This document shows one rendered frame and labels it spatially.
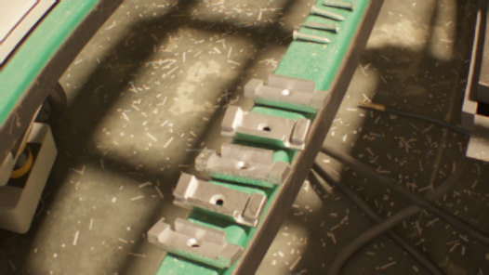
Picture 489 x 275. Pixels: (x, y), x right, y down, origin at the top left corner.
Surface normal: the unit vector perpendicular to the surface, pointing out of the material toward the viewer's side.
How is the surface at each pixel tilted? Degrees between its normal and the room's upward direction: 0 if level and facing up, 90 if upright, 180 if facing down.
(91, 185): 0
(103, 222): 0
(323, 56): 0
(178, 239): 18
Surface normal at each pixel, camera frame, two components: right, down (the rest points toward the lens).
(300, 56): -0.11, -0.71
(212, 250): 0.03, -0.88
